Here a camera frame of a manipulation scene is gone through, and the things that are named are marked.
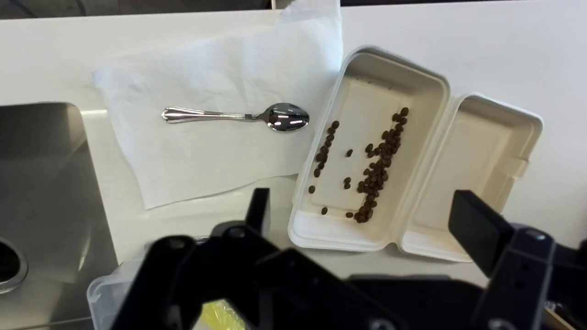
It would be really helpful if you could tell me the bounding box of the stainless steel sink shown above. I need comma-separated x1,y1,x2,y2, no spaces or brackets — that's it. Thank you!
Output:
0,101,121,330

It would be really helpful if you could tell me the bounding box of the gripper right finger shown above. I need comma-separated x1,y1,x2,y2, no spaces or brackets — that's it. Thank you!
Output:
448,190,587,330

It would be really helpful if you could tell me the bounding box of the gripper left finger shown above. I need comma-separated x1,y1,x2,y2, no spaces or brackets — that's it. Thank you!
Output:
110,187,396,330

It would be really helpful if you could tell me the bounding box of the silver metal spoon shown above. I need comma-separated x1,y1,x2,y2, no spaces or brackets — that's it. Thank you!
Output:
161,102,310,133

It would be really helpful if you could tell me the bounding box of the white paper towel sheet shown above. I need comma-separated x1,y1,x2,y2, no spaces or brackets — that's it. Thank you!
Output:
91,0,344,211

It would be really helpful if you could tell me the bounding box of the white foam clamshell container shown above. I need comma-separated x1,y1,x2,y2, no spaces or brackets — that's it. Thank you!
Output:
288,45,544,263

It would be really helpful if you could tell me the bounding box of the yellow item in container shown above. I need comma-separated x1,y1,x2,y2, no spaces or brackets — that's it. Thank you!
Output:
199,300,247,330

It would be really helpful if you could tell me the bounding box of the heap of coffee beans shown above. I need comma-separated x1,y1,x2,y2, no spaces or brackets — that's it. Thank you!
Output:
308,107,410,224

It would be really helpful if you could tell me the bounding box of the clear plastic container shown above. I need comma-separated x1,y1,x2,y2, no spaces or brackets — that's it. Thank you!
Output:
87,236,250,330

